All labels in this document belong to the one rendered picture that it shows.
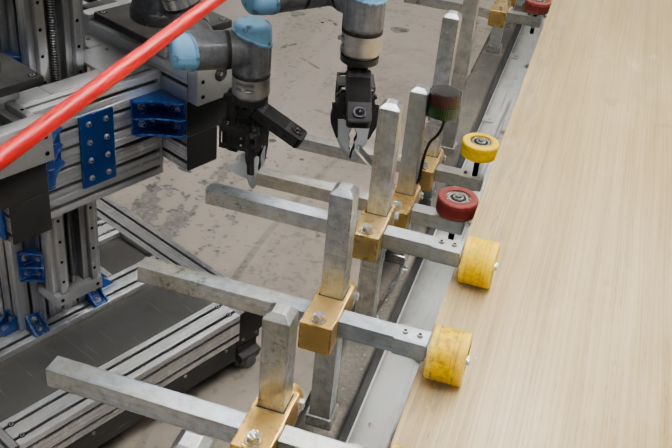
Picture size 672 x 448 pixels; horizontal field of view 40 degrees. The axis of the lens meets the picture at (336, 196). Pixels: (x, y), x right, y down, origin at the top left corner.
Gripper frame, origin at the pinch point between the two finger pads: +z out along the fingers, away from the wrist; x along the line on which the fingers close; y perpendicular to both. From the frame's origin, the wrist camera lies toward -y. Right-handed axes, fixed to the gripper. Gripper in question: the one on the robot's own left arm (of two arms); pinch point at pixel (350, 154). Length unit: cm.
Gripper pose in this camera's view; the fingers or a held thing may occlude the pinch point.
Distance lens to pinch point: 175.9
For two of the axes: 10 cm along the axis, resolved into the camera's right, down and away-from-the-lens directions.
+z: -0.8, 8.4, 5.3
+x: -10.0, -0.5, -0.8
